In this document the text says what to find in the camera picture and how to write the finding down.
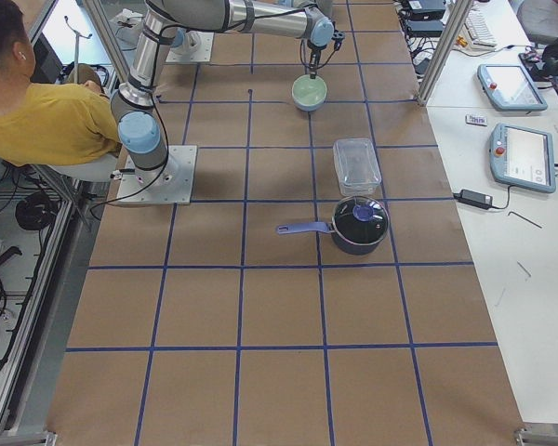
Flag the green bowl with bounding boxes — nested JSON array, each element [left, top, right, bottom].
[[291, 74, 327, 104]]

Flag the lower teach pendant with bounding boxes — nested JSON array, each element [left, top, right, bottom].
[[488, 123, 556, 193]]

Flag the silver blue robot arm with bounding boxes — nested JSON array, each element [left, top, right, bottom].
[[111, 1, 343, 188]]

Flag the white keyboard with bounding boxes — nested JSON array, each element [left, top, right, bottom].
[[462, 9, 498, 50]]

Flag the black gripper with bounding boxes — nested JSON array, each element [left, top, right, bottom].
[[306, 27, 344, 79]]

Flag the light blue bowl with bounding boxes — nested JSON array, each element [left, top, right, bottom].
[[294, 101, 325, 112]]

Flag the black power adapter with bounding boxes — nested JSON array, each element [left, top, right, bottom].
[[453, 189, 493, 210]]

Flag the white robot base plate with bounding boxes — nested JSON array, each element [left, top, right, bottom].
[[113, 145, 197, 206]]

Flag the black allen key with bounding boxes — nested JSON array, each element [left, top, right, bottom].
[[507, 211, 543, 229]]

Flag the person in yellow shirt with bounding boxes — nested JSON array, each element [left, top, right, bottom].
[[0, 1, 121, 166]]

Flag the clear plastic container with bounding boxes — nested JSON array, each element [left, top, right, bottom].
[[333, 138, 382, 196]]

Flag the upper teach pendant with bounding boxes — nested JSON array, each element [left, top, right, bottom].
[[477, 64, 548, 112]]

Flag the blue saucepan with lid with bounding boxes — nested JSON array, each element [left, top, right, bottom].
[[276, 196, 390, 256]]

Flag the teach pendant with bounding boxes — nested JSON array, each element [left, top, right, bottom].
[[488, 123, 556, 193], [477, 64, 548, 112]]

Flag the aluminium frame post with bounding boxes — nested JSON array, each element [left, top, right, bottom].
[[416, 0, 473, 106]]

